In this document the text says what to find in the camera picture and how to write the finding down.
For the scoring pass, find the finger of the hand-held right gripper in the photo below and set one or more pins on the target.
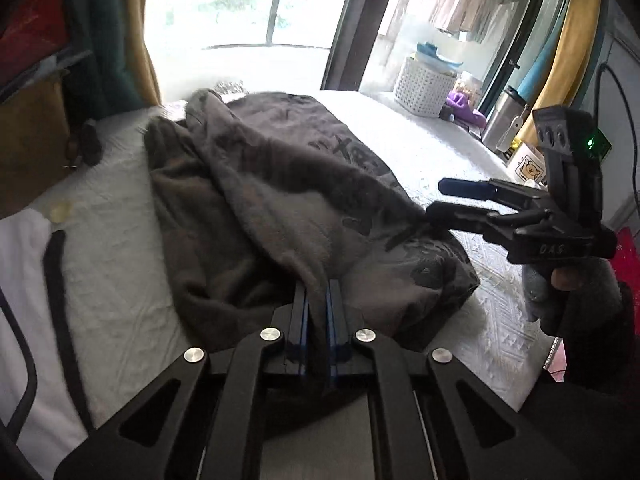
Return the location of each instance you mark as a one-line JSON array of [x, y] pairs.
[[470, 187], [460, 217]]

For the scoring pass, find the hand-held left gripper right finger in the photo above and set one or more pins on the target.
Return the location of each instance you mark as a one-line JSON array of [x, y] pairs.
[[334, 320]]

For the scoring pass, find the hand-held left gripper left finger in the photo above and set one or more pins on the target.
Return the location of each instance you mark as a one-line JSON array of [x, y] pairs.
[[302, 320]]

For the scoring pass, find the dark grey t-shirt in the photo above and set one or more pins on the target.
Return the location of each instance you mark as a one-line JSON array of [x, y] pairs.
[[275, 200]]

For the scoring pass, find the person's right forearm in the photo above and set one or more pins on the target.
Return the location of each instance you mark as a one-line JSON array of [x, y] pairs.
[[600, 320]]

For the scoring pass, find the person's right hand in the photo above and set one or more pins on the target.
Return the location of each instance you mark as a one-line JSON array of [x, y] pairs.
[[547, 295]]

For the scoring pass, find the white cartoon bear mug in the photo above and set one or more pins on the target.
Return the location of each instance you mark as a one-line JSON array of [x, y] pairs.
[[527, 165]]

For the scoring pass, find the steel thermos bottle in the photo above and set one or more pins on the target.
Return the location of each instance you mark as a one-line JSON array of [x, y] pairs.
[[502, 120]]

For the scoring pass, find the purple plush toy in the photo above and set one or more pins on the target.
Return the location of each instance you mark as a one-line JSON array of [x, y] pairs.
[[467, 110]]

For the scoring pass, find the clear jar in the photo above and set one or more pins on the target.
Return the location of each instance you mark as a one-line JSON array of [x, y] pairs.
[[470, 87]]

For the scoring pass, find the white perforated basket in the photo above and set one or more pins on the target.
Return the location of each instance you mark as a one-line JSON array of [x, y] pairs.
[[422, 87]]

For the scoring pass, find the light blue curtain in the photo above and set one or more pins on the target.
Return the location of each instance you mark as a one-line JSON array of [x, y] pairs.
[[542, 67]]

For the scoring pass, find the blue cloth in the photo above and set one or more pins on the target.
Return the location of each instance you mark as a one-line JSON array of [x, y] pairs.
[[440, 55]]

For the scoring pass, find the yellow curtain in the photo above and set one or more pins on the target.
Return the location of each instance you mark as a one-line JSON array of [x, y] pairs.
[[575, 35], [142, 35]]

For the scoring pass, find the hanging grey shirt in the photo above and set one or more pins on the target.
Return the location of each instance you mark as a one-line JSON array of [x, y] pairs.
[[505, 5]]

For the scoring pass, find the white garment with black trim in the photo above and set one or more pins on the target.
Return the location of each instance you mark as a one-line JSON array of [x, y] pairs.
[[25, 335]]

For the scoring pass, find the brown cardboard box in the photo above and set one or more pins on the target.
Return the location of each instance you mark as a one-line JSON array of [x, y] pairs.
[[30, 145]]

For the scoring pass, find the teal curtain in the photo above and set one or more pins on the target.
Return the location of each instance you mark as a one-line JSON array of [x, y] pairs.
[[100, 35]]

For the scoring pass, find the dark window post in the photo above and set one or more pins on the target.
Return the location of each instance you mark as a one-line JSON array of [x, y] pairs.
[[355, 25]]

